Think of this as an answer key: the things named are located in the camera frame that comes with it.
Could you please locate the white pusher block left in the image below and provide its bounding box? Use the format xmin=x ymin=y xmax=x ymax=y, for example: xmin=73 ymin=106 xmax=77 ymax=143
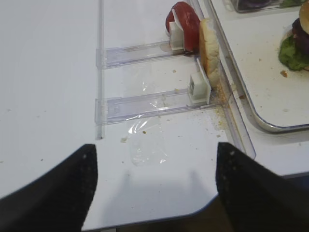
xmin=188 ymin=58 xmax=212 ymax=105

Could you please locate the metal baking tray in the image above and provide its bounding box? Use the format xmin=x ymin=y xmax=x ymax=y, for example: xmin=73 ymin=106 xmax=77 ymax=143
xmin=211 ymin=0 xmax=309 ymax=132

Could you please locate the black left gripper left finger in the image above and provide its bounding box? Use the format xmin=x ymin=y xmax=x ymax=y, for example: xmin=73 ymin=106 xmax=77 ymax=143
xmin=0 ymin=144 xmax=98 ymax=232

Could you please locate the white pusher block tomato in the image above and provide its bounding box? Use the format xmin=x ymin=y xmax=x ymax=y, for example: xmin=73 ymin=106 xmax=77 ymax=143
xmin=169 ymin=9 xmax=184 ymax=51

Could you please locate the green lettuce leaf on burger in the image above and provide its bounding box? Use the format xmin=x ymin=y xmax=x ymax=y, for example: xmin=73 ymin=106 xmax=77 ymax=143
xmin=278 ymin=35 xmax=309 ymax=71

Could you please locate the bread crumb on tray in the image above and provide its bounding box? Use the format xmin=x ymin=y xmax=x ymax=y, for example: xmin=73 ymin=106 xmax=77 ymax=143
xmin=280 ymin=70 xmax=287 ymax=78

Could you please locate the clear track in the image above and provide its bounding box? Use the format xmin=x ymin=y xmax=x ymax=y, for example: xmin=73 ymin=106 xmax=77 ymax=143
xmin=96 ymin=41 xmax=189 ymax=70
xmin=95 ymin=89 xmax=226 ymax=125

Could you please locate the sesame top bun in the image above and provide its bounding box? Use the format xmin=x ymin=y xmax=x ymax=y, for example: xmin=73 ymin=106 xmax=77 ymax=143
xmin=299 ymin=0 xmax=309 ymax=34

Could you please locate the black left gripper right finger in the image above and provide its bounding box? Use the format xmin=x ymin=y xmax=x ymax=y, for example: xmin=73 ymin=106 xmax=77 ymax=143
xmin=215 ymin=142 xmax=309 ymax=232

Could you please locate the clear track left upper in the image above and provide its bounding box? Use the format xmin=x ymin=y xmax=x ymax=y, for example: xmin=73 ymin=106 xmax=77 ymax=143
xmin=96 ymin=41 xmax=189 ymax=70

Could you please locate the clear rail left of tray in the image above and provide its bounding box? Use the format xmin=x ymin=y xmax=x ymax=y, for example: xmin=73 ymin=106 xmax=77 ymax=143
xmin=189 ymin=0 xmax=256 ymax=159

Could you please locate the pale bun halves left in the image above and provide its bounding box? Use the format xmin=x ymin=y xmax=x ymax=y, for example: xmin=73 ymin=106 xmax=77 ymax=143
xmin=199 ymin=18 xmax=220 ymax=87

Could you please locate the clear track left lower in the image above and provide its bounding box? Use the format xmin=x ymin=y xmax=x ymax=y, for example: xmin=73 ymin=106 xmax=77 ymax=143
xmin=95 ymin=89 xmax=226 ymax=125

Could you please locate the stack of tomato slices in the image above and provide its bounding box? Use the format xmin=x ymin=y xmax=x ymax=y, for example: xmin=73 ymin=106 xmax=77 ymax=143
xmin=166 ymin=1 xmax=200 ymax=53

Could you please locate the green lettuce in container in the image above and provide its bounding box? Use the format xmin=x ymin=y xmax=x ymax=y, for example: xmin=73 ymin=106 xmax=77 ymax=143
xmin=280 ymin=0 xmax=306 ymax=8

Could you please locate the clear plastic container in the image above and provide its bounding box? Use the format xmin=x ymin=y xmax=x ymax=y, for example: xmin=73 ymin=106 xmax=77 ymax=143
xmin=224 ymin=0 xmax=307 ymax=13

